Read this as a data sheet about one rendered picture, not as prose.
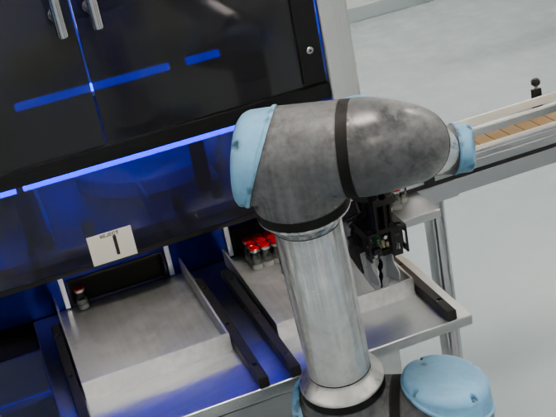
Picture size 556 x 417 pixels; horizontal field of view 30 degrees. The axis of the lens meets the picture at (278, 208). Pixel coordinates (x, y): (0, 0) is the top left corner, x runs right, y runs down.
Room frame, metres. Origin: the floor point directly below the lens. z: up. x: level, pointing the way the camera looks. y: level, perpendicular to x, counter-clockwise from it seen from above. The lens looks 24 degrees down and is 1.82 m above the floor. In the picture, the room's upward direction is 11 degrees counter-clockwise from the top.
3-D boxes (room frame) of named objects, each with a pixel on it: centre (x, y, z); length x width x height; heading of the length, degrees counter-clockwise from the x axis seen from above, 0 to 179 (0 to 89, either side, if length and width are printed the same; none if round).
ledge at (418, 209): (1.98, -0.25, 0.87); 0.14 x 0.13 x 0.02; 15
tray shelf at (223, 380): (1.65, 0.11, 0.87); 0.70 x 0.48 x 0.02; 105
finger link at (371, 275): (1.57, -0.14, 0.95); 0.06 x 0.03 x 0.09; 15
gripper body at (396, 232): (1.57, -0.16, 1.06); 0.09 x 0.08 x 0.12; 15
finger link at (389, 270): (1.58, -0.17, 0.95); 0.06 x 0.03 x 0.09; 15
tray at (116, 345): (1.67, 0.29, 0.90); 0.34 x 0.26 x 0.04; 15
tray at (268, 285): (1.74, -0.04, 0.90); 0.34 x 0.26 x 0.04; 14
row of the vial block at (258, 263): (1.84, -0.02, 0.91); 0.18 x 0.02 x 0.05; 104
